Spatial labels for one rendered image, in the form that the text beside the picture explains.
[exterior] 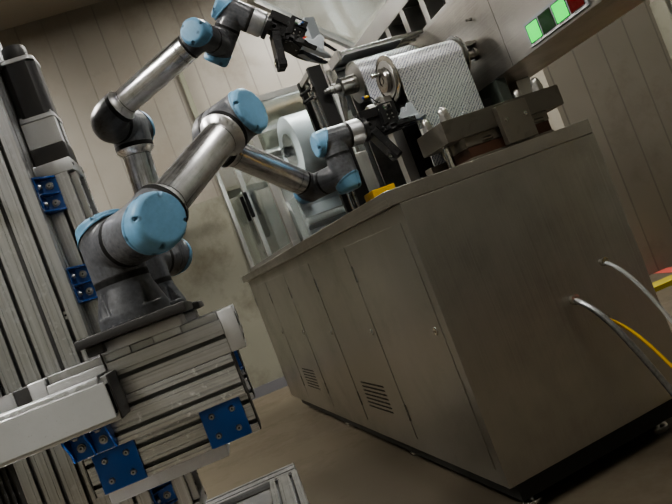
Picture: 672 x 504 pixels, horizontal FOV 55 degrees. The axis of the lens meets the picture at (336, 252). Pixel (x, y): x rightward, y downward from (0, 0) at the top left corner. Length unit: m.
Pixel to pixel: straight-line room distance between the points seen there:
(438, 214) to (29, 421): 1.02
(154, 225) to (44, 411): 0.39
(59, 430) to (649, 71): 4.11
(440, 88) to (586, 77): 2.47
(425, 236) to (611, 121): 2.94
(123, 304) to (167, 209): 0.22
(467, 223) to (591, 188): 0.40
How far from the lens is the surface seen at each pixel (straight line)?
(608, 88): 4.49
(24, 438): 1.31
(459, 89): 2.07
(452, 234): 1.65
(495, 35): 2.12
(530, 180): 1.79
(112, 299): 1.39
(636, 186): 4.44
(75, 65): 5.59
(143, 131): 2.07
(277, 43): 1.97
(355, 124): 1.87
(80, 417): 1.28
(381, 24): 2.74
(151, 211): 1.28
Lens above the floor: 0.78
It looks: 1 degrees up
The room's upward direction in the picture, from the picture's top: 21 degrees counter-clockwise
